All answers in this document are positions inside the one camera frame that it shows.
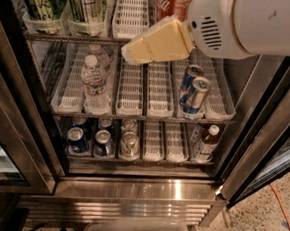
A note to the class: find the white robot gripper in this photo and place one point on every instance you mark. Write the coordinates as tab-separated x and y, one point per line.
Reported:
211	20

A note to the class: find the red coke can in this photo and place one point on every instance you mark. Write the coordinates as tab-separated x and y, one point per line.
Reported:
178	8

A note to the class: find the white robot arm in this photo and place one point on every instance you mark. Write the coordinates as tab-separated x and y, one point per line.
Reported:
262	26

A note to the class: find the rear red bull can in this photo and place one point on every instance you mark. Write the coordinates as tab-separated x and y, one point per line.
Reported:
190	73

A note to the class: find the red bull can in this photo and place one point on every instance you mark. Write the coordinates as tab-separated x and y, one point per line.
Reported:
197	94
190	73

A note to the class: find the white shelf tray top middle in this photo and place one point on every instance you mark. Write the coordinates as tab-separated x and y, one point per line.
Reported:
131	18

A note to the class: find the white shelf tray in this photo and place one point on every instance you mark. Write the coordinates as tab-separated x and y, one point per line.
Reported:
129	100
131	18

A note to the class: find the front red bull can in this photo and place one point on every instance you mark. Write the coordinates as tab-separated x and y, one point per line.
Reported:
197	94

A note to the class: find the rear silver soda can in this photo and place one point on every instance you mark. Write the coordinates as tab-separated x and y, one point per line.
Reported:
129	125

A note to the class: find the silver soda can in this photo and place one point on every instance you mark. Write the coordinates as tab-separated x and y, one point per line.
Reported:
129	148
129	125

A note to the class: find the rear middle pepsi can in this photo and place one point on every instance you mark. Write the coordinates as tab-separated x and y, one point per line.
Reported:
106	124

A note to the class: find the pepsi can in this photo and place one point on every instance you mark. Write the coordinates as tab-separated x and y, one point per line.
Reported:
106	124
77	141
83	123
104	145

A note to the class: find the silver soda can front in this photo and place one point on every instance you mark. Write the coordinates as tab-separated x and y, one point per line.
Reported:
129	148

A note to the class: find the rear left pepsi can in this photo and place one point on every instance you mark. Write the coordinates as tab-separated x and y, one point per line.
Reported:
83	123

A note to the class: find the front middle pepsi can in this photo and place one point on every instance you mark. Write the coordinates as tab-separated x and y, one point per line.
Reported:
104	145

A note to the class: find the green can far left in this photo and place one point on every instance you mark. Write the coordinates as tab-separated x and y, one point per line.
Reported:
44	16

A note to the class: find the stainless steel fridge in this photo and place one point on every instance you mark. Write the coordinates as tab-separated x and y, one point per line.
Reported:
41	91

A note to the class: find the front left pepsi can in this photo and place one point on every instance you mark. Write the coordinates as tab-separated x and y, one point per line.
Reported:
77	141

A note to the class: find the rear water bottle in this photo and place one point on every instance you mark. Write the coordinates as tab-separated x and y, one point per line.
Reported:
102	56

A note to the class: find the water bottle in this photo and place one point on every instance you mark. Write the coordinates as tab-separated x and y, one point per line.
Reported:
94	80
102	56

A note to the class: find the front water bottle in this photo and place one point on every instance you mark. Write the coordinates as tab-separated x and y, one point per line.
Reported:
94	80

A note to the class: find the brown drink bottle white cap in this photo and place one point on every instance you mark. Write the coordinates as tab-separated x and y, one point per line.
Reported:
206	143

